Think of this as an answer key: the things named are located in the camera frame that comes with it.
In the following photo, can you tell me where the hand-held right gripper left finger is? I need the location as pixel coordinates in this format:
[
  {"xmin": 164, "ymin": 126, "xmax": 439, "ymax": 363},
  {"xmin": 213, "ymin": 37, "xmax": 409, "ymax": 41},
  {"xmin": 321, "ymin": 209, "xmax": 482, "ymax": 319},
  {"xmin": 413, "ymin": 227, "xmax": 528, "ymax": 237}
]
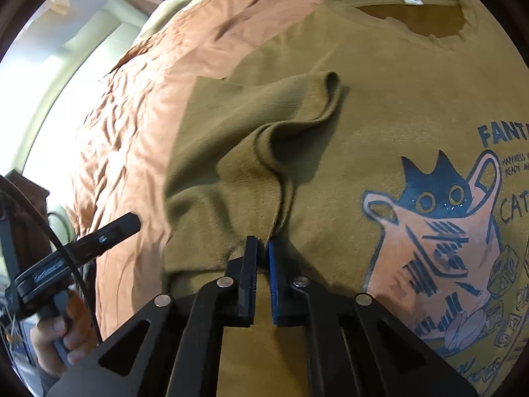
[{"xmin": 45, "ymin": 236, "xmax": 265, "ymax": 397}]

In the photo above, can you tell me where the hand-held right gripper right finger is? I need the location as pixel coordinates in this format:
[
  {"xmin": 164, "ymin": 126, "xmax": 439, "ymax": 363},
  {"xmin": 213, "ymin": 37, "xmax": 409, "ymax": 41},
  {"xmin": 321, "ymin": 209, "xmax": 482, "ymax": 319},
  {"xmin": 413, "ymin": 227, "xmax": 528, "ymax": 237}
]
[{"xmin": 266, "ymin": 238, "xmax": 480, "ymax": 397}]

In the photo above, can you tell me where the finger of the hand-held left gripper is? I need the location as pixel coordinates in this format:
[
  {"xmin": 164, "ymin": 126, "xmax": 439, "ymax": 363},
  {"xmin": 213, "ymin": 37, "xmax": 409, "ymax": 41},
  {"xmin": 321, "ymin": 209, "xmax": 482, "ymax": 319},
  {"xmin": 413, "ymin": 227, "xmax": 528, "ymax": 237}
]
[{"xmin": 68, "ymin": 212, "xmax": 141, "ymax": 263}]

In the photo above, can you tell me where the olive printed t-shirt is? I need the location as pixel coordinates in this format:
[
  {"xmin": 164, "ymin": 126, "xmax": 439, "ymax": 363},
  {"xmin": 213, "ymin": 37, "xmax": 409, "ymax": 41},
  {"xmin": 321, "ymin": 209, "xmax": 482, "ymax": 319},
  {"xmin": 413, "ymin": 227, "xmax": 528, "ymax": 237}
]
[{"xmin": 163, "ymin": 0, "xmax": 529, "ymax": 397}]

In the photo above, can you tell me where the person's left hand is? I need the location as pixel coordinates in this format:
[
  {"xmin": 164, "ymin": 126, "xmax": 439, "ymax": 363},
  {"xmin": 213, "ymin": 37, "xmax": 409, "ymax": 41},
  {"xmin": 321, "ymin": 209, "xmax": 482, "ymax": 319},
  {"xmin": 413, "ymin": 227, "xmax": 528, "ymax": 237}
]
[{"xmin": 31, "ymin": 293, "xmax": 98, "ymax": 377}]

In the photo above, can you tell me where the brown blanket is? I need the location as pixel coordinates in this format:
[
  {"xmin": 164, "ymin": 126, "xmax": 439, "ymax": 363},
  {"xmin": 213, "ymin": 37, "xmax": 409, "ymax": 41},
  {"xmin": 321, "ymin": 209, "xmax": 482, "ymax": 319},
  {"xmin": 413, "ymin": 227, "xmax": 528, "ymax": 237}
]
[{"xmin": 66, "ymin": 0, "xmax": 418, "ymax": 340}]

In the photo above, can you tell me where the cream padded headboard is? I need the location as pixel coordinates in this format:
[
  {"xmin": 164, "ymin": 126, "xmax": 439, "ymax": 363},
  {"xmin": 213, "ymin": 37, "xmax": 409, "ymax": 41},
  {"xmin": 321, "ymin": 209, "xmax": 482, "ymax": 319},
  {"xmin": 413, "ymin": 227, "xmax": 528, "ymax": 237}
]
[{"xmin": 17, "ymin": 0, "xmax": 149, "ymax": 166}]

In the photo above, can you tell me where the cream duvet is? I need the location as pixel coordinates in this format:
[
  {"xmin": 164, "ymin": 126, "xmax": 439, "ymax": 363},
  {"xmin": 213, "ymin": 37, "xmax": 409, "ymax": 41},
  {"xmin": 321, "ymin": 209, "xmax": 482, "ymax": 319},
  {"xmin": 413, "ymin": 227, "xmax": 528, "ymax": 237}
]
[{"xmin": 138, "ymin": 0, "xmax": 269, "ymax": 44}]

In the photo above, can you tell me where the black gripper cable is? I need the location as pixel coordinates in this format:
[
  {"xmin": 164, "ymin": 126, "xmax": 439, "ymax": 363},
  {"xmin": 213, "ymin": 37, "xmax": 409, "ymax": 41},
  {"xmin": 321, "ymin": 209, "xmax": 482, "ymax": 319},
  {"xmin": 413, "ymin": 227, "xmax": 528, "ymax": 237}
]
[{"xmin": 0, "ymin": 174, "xmax": 104, "ymax": 344}]

